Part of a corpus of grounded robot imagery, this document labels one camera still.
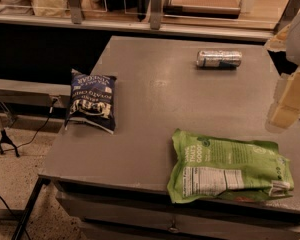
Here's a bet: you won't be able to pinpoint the green snack bag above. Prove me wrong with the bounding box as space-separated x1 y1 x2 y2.
167 129 294 204

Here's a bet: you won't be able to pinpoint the black table leg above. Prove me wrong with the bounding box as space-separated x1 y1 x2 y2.
11 177 50 240

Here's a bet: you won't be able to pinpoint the grey angled bracket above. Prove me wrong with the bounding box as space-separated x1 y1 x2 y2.
274 0 300 34

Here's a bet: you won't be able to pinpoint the black tripod stand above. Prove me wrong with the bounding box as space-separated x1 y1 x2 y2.
0 116 19 157

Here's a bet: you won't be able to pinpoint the blue chip bag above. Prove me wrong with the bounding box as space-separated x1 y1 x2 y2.
65 69 116 134

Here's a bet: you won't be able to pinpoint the brown perforated board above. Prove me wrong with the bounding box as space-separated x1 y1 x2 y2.
163 0 240 19

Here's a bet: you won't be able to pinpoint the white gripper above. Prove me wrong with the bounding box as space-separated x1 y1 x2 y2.
264 12 300 133

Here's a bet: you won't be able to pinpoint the black power cable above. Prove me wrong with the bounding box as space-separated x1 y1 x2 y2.
9 97 59 150

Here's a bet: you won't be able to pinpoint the grey table drawer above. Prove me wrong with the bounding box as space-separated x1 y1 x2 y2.
56 192 300 240

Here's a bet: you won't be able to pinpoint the silver redbull can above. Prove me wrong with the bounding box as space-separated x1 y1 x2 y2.
196 50 242 68

